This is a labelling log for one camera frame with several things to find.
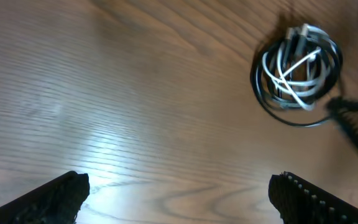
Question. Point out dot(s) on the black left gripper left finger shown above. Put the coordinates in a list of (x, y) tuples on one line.
[(56, 202)]

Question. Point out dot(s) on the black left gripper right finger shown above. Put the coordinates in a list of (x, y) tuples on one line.
[(300, 202)]

